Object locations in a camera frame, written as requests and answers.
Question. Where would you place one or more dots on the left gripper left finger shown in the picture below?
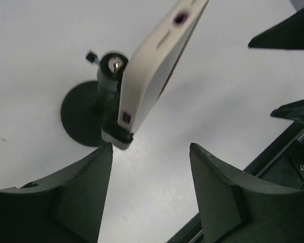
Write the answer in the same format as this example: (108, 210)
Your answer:
(65, 206)

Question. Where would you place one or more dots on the black phone stand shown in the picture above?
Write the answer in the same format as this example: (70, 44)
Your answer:
(86, 107)

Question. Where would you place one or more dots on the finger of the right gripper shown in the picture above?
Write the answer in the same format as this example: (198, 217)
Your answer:
(292, 111)
(286, 35)

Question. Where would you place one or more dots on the black phone cream case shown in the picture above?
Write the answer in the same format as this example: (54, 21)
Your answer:
(148, 71)

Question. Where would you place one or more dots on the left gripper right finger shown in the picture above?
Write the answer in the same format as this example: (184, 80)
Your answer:
(235, 206)

